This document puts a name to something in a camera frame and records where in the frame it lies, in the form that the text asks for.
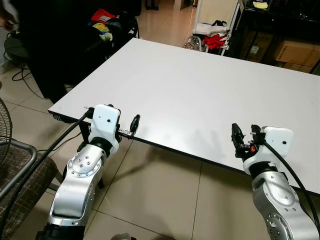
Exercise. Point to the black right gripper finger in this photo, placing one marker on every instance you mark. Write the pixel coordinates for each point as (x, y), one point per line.
(238, 135)
(257, 133)

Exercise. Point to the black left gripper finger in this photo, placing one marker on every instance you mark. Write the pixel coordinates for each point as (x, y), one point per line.
(134, 125)

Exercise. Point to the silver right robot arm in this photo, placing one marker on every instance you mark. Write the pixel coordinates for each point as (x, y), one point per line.
(272, 200)

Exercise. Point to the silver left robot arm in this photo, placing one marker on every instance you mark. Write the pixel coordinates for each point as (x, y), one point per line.
(80, 175)

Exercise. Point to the brown cardboard box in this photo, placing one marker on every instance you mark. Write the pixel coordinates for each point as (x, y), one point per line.
(297, 52)

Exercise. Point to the red cloth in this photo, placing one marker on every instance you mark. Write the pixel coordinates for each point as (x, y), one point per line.
(215, 41)

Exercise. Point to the grey robot foot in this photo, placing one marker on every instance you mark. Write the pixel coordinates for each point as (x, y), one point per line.
(122, 237)

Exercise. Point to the large black cabinet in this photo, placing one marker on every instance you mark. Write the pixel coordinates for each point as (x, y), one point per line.
(55, 50)

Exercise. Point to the black shelf unit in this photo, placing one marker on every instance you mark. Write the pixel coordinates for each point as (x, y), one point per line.
(260, 22)

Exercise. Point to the red yellow toy pile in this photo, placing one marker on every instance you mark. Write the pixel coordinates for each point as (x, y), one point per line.
(102, 17)

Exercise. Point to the small black bag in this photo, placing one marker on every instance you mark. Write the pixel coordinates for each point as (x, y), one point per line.
(219, 24)

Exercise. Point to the white cart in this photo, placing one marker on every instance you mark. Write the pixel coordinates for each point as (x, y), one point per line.
(215, 12)

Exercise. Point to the yellow item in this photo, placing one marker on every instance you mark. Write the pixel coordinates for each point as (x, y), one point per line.
(261, 5)

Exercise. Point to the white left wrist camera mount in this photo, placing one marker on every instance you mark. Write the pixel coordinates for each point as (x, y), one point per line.
(106, 125)

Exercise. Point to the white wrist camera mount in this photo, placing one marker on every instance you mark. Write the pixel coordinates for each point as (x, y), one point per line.
(277, 142)
(106, 125)

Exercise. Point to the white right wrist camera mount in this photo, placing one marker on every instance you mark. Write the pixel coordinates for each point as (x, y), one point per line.
(277, 142)

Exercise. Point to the metal frame woven chair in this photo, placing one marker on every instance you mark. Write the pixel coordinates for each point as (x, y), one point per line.
(25, 180)

